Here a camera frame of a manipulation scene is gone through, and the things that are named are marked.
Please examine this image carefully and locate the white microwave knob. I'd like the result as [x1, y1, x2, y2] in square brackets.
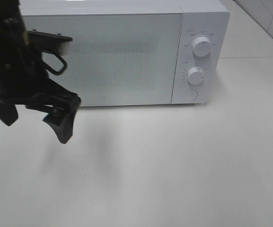
[191, 35, 212, 57]
[186, 67, 204, 85]

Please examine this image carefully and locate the round white door button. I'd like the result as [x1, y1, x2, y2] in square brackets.
[183, 89, 198, 103]

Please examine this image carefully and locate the white microwave door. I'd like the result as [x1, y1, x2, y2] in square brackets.
[24, 14, 181, 106]

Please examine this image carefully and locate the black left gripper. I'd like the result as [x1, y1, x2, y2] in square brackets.
[0, 31, 81, 144]

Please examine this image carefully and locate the white microwave oven body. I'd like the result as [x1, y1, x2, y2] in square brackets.
[20, 0, 230, 104]

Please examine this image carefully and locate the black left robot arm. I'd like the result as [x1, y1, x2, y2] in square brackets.
[0, 0, 81, 144]

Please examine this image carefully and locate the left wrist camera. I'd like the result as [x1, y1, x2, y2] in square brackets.
[28, 31, 73, 56]

